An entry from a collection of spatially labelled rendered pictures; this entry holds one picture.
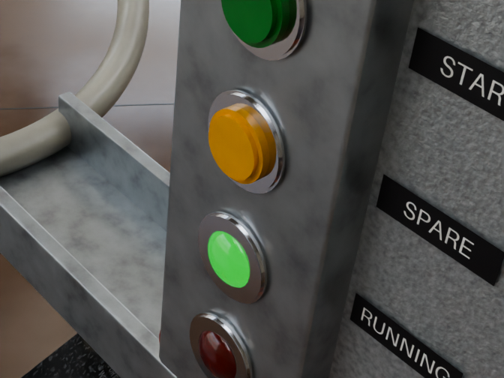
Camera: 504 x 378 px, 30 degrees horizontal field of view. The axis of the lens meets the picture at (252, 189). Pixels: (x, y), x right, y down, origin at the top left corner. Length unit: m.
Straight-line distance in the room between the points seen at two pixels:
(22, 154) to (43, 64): 2.38
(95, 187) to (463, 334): 0.50
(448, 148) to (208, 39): 0.09
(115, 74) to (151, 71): 2.28
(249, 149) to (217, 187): 0.04
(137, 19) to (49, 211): 0.23
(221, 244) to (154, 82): 2.73
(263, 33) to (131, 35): 0.59
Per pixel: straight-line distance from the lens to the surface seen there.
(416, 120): 0.28
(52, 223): 0.73
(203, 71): 0.32
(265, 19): 0.28
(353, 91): 0.27
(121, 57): 0.85
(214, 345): 0.37
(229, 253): 0.33
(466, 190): 0.28
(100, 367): 1.03
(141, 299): 0.67
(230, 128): 0.30
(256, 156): 0.30
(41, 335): 2.20
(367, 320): 0.33
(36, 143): 0.77
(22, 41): 3.27
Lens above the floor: 1.59
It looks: 37 degrees down
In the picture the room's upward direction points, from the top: 7 degrees clockwise
